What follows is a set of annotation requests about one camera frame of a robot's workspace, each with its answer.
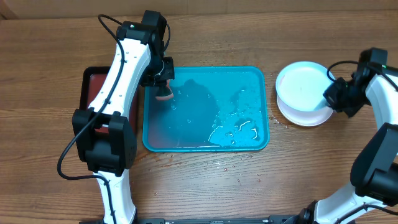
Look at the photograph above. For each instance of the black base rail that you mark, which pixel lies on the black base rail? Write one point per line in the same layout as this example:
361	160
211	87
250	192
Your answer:
272	219

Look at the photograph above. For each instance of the light blue plate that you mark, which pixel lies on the light blue plate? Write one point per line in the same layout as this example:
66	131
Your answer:
301	85

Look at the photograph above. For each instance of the teal plastic tray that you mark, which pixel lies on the teal plastic tray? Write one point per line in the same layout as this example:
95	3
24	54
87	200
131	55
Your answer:
214	109

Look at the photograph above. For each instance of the dark red tray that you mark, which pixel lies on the dark red tray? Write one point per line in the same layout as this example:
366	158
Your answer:
93	79

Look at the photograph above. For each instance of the white plate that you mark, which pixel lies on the white plate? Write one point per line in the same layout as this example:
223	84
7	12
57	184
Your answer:
304	118

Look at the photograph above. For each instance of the orange green scrub sponge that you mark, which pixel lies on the orange green scrub sponge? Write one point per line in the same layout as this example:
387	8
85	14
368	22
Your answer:
164	92

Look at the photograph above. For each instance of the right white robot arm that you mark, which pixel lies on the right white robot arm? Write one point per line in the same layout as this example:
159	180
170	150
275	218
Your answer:
373	177

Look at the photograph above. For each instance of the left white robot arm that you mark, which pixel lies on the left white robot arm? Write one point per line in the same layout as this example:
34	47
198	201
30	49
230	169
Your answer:
104	137

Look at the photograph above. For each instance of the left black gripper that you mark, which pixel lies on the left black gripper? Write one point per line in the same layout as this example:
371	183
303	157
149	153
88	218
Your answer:
169	74

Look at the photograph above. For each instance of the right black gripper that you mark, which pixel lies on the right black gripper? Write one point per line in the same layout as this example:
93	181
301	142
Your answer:
346	108

